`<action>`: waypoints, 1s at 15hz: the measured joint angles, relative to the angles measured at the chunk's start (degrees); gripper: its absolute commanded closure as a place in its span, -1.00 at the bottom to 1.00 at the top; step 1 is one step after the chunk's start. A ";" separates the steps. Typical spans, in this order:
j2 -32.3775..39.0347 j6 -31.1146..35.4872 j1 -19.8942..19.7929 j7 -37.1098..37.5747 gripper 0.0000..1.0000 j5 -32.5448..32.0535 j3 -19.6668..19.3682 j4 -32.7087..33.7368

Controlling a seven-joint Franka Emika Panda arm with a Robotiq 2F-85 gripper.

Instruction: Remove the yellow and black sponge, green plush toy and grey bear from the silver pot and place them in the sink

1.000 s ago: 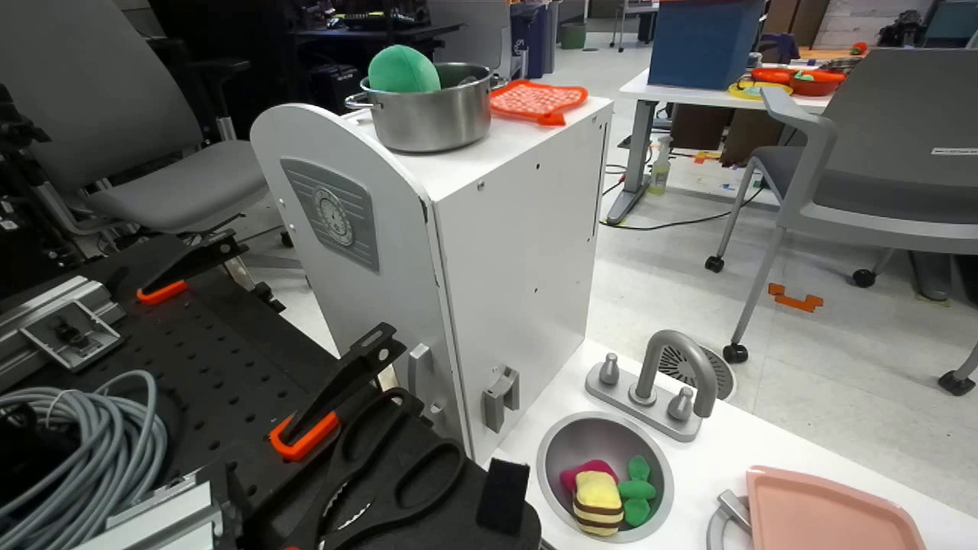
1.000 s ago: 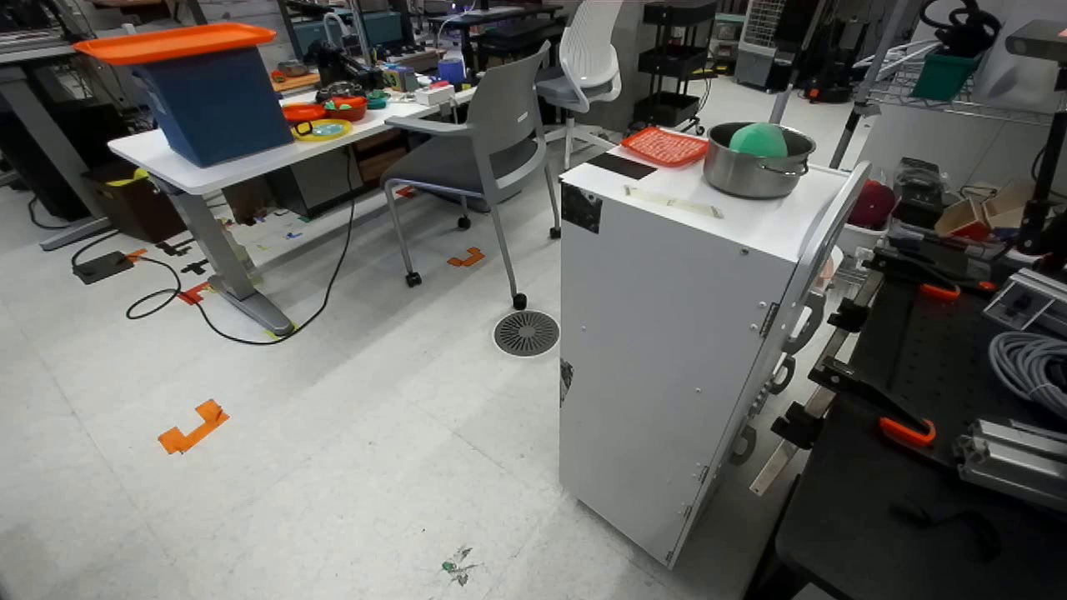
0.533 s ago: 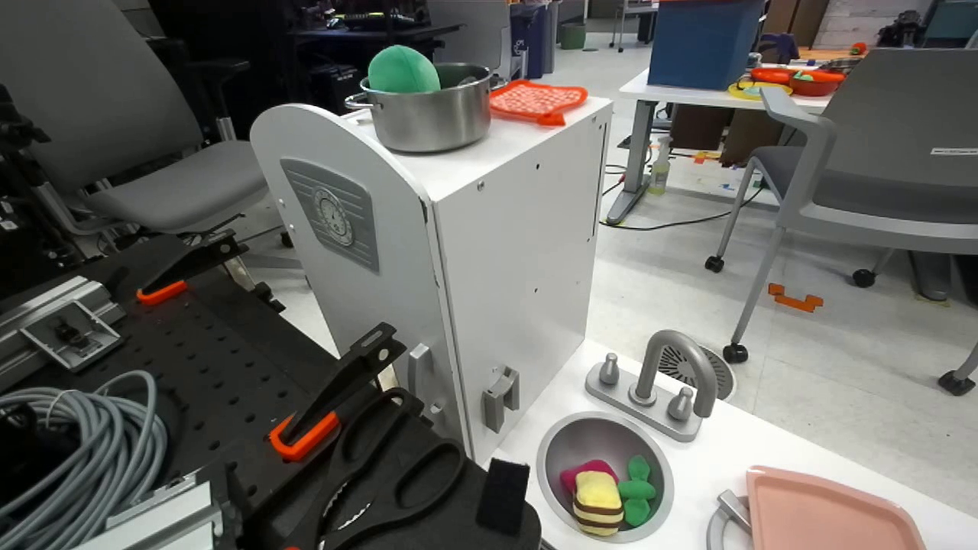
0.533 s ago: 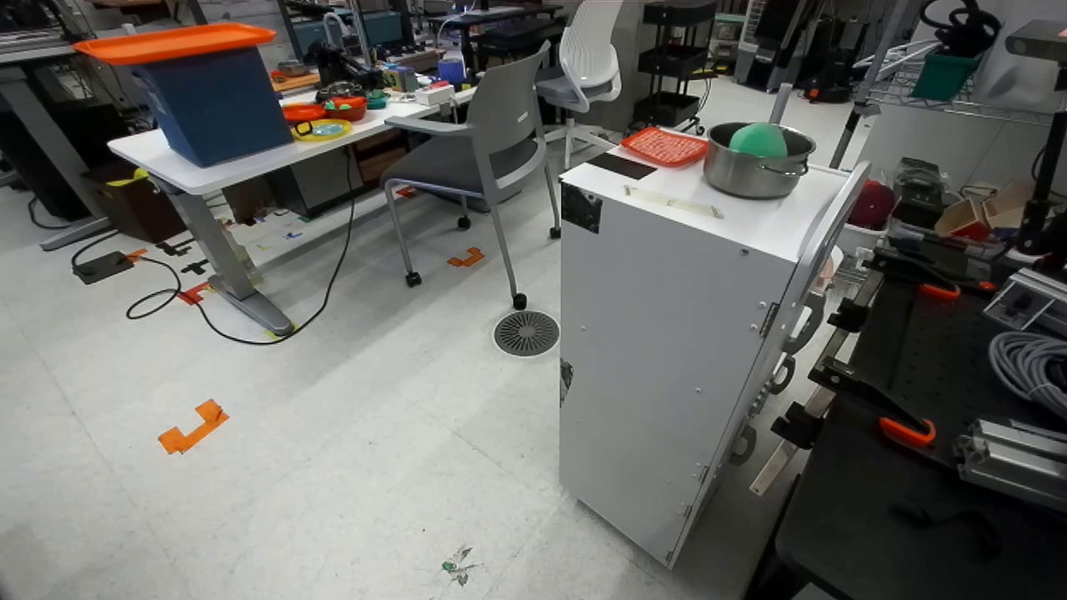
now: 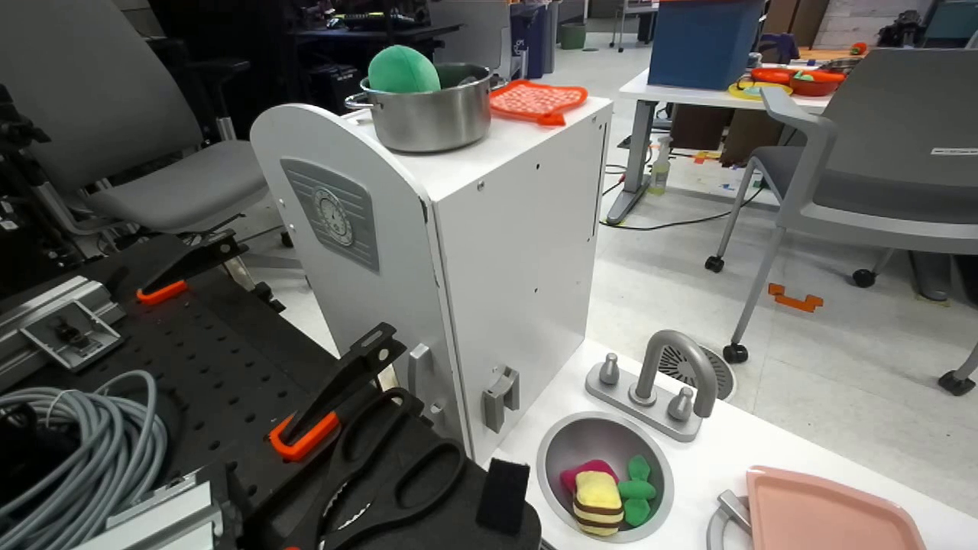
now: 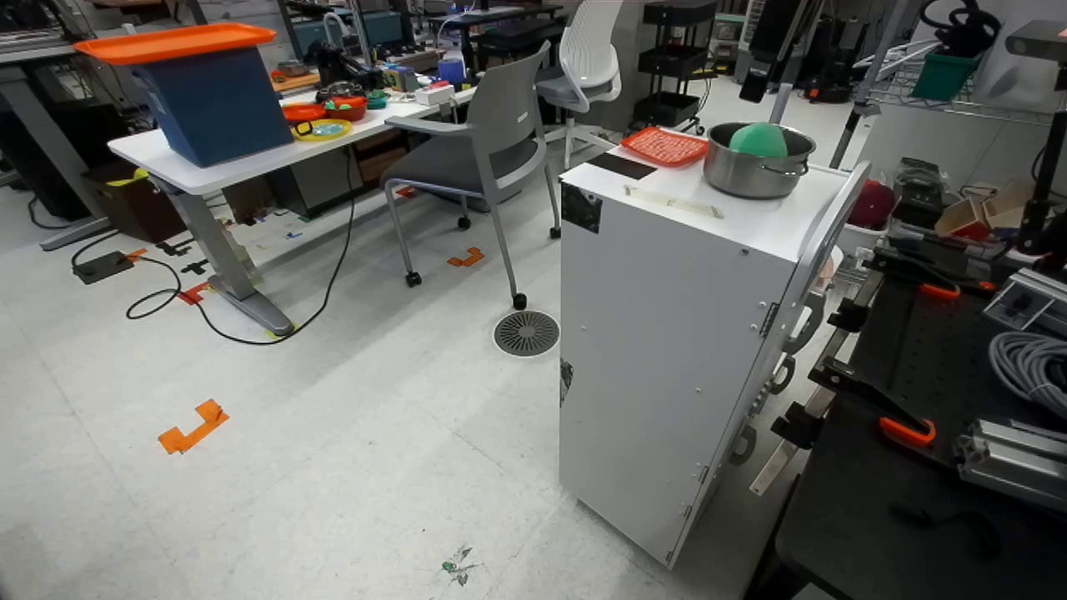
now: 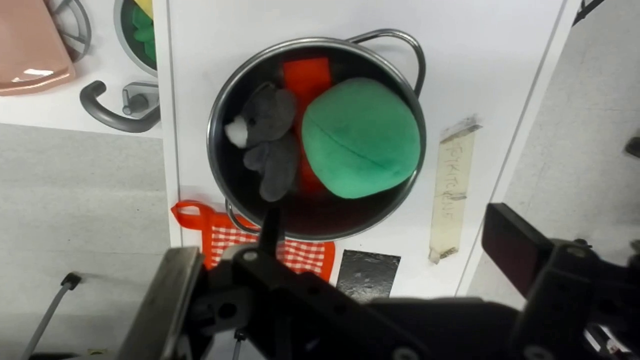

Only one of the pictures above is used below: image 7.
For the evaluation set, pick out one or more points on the orange mesh pot holder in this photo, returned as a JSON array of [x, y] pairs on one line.
[[221, 240]]

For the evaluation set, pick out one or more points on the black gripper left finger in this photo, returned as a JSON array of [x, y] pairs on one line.
[[161, 313]]

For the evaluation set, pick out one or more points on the black square sticker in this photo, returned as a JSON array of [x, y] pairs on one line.
[[369, 274]]

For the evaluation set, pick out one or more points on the beige tape strip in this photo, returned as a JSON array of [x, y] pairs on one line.
[[453, 186]]

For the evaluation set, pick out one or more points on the small green toy vegetable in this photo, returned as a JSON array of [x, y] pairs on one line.
[[141, 37]]

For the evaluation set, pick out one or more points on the grey office chair with casters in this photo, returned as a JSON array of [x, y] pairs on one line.
[[51, 313]]

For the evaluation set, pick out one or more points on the grey toy sink bowl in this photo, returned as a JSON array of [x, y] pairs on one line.
[[123, 40]]

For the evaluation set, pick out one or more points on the grey toy faucet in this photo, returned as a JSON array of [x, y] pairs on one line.
[[110, 119]]

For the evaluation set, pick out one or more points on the silver metal pot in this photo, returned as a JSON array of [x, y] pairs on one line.
[[231, 180]]

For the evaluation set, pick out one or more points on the green plush toy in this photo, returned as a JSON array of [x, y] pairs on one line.
[[363, 140]]

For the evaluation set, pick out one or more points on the pink plastic tray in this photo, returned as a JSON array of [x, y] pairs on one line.
[[31, 47]]

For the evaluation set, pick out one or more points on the yellow and black sponge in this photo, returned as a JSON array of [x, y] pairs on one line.
[[145, 6]]

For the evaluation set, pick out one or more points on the white toy kitchen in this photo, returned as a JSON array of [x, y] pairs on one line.
[[501, 80]]

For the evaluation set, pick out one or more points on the red block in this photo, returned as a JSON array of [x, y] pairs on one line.
[[307, 76]]

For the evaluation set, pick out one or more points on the grey plush bear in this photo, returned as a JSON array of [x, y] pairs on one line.
[[270, 133]]

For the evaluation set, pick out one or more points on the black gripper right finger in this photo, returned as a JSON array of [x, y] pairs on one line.
[[516, 251]]

